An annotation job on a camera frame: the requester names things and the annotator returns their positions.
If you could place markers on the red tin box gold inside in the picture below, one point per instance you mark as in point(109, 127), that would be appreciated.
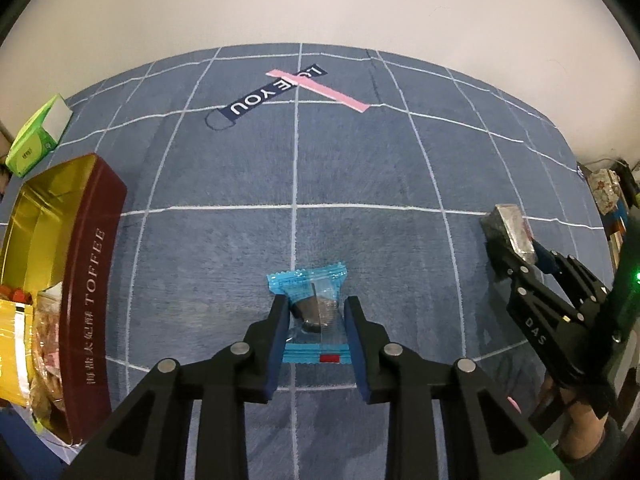
point(85, 285)

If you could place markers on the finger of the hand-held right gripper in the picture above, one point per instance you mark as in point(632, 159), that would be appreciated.
point(580, 280)
point(535, 310)

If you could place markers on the floral patterned box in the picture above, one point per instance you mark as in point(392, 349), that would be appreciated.
point(604, 190)

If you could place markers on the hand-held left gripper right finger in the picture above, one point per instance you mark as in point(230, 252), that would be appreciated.
point(357, 350)

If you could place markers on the clear nut packet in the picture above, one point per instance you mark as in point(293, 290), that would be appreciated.
point(47, 350)

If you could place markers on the grey silver snack packet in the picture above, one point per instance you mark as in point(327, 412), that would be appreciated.
point(510, 227)

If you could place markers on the blue checked blanket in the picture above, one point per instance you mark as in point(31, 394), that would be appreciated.
point(350, 170)

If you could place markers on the green tissue pack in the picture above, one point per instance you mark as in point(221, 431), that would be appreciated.
point(35, 135)

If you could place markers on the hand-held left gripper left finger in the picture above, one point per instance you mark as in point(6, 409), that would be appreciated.
point(277, 345)

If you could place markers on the person's right hand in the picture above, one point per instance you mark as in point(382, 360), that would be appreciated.
point(585, 435)

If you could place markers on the blue candy packet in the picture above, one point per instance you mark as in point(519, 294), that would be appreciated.
point(315, 285)

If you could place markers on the plain yellow snack packet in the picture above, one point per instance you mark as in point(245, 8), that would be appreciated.
point(12, 350)

